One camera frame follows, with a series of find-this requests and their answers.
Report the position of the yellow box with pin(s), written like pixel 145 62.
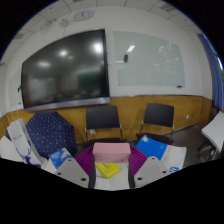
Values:
pixel 108 170

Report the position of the large glass whiteboard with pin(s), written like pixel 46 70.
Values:
pixel 150 60

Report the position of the large black display screen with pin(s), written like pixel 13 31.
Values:
pixel 65 70

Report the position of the pink charger block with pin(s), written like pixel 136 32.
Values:
pixel 111 151

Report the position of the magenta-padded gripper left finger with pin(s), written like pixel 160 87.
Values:
pixel 71 170

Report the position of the white paper bag blue deer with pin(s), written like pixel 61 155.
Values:
pixel 20 140

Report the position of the white round wall clock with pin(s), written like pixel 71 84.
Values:
pixel 83 15

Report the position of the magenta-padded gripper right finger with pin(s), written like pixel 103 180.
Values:
pixel 151 170

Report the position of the blue tissue box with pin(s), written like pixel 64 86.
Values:
pixel 60 157

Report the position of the blue writing pad notebook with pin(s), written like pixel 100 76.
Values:
pixel 153 148

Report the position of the black whiteboard eraser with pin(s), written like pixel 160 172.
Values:
pixel 126 58

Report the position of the small glass whiteboard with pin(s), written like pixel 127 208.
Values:
pixel 14 91

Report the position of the white side table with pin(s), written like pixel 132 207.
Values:
pixel 215 131

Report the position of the blue curtain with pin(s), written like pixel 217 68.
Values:
pixel 213 70

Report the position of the black chair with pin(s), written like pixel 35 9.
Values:
pixel 159 115
pixel 101 116

